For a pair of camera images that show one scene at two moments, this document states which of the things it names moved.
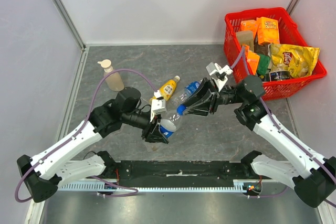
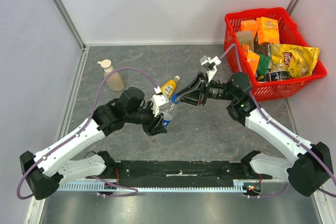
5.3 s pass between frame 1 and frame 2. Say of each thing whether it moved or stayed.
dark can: stayed
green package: stayed
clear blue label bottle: moved
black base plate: stayed
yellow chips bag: stayed
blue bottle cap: moved
